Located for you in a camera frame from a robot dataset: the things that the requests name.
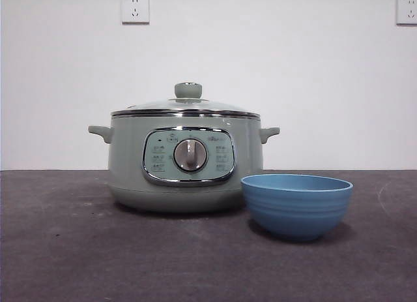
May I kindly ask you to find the glass lid with green knob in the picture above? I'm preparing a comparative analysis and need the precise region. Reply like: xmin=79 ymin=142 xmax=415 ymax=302
xmin=109 ymin=82 xmax=261 ymax=117

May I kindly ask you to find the white wall socket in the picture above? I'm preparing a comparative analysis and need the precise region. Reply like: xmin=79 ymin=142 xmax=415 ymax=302
xmin=121 ymin=0 xmax=151 ymax=25
xmin=395 ymin=0 xmax=417 ymax=25

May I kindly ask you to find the blue ribbed bowl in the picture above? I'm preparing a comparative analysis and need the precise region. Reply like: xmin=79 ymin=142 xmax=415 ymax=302
xmin=240 ymin=174 xmax=354 ymax=243

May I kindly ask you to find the pale green electric steamer pot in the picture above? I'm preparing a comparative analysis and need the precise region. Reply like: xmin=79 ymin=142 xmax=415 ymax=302
xmin=87 ymin=111 xmax=281 ymax=214

